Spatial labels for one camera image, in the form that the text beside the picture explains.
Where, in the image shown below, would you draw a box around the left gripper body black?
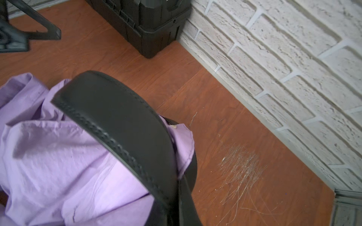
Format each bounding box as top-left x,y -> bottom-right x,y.
1,1 -> 29,53

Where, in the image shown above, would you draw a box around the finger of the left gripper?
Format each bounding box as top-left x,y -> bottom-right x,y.
9,0 -> 61,40

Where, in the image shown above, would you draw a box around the black leather belt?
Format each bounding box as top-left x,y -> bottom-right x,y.
51,71 -> 201,226

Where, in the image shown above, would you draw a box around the purple trousers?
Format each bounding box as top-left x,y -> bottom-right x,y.
0,73 -> 196,226

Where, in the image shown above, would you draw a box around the black plastic toolbox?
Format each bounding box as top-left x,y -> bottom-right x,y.
88,0 -> 192,58

